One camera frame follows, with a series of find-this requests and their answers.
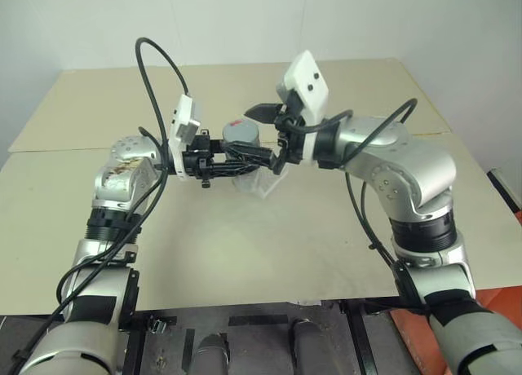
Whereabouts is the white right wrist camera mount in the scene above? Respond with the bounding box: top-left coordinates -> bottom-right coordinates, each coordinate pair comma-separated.
275,49 -> 331,167

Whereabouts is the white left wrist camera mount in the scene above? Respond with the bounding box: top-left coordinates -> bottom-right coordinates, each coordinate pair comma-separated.
167,94 -> 203,183

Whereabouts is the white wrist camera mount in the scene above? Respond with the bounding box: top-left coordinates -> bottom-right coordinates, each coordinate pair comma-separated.
167,94 -> 203,183
275,49 -> 331,167

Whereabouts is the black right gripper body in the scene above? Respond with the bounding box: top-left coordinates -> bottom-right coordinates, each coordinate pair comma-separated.
273,89 -> 307,167

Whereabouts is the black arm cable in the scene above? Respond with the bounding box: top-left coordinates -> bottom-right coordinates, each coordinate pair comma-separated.
10,35 -> 195,364
281,97 -> 430,317

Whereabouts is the grey jar lid red mark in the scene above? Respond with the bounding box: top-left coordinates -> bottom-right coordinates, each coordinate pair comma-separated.
220,119 -> 261,148

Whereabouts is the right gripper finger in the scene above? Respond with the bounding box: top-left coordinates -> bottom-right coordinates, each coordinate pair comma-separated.
245,102 -> 284,126
268,146 -> 292,176

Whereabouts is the clear plastic jar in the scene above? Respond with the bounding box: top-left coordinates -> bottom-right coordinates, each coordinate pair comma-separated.
229,144 -> 263,196

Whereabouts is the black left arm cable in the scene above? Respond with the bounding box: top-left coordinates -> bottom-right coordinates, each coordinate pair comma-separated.
10,35 -> 195,364

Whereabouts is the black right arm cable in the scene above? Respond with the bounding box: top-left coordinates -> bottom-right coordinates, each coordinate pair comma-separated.
281,97 -> 430,317

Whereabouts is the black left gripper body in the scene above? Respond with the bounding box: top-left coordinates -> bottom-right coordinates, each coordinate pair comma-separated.
182,130 -> 225,191

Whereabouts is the dark grey rounded shape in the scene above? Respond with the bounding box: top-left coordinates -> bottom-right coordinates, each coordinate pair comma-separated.
192,333 -> 231,375
290,317 -> 324,375

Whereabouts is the black tape strip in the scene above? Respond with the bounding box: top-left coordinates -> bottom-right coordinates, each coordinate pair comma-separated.
228,314 -> 289,327
183,328 -> 197,368

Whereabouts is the clear plastic box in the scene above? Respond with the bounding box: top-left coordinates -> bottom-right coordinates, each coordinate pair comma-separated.
254,169 -> 289,200

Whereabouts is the black table frame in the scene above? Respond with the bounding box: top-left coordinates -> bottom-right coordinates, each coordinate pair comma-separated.
116,297 -> 395,375

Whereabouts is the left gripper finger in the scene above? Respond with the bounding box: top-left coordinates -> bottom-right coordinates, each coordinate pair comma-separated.
211,157 -> 272,177
222,141 -> 276,159

